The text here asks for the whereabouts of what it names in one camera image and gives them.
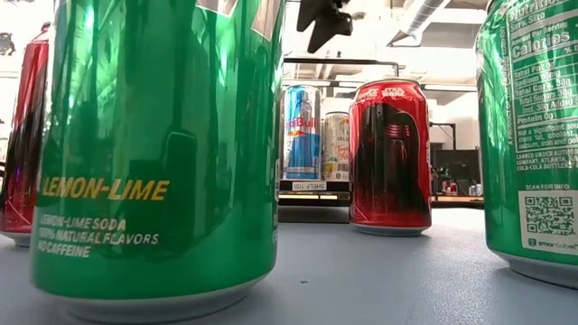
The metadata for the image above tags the blue silver Red Bull can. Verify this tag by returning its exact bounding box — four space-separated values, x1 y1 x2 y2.
278 89 285 181
283 84 323 181

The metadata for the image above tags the white Celsius tropical can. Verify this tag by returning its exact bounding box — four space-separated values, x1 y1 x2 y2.
321 111 350 182

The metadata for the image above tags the red Coca-Cola can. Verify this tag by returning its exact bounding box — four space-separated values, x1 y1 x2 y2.
348 77 434 238
0 21 52 248

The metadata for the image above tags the green Sprite can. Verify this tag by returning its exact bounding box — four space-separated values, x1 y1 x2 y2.
474 0 578 291
29 0 285 325

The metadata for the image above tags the wooden shelf with black rails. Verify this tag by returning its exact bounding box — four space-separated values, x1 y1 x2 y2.
277 57 402 225

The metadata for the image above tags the distant black equipment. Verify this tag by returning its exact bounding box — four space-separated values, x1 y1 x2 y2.
432 165 452 196

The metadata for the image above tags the blue table mat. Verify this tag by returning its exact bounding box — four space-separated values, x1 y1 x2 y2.
0 207 578 325

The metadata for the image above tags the black ceiling-hung device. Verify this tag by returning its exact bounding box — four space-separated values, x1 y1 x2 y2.
0 32 17 58

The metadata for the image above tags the silver ceiling duct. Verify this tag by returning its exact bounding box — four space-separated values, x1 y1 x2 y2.
387 0 452 47

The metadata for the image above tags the black background frame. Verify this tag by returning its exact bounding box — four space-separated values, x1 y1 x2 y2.
428 120 457 150

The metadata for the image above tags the black metal table frame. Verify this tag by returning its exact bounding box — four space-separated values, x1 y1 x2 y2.
428 194 485 209

